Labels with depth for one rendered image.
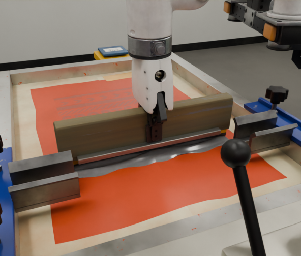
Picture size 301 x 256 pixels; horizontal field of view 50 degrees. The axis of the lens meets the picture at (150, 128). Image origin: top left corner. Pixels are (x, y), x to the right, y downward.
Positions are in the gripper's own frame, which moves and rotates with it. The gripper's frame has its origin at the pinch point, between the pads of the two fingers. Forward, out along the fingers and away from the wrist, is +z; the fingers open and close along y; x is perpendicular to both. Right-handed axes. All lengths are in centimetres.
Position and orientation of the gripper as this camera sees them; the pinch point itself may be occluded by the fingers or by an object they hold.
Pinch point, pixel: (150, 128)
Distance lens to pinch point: 63.2
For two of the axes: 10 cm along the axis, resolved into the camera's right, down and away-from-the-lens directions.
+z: 0.1, 8.7, 5.0
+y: -3.6, -4.6, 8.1
